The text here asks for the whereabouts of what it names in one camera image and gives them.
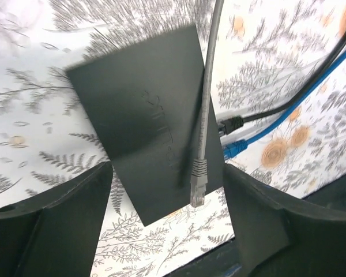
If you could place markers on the black network switch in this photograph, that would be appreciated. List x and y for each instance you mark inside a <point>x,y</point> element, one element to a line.
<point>144,102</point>

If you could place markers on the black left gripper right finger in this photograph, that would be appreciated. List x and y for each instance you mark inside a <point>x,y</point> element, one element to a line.
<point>281,235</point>

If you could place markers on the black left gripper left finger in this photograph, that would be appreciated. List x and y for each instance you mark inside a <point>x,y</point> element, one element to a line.
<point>55,233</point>

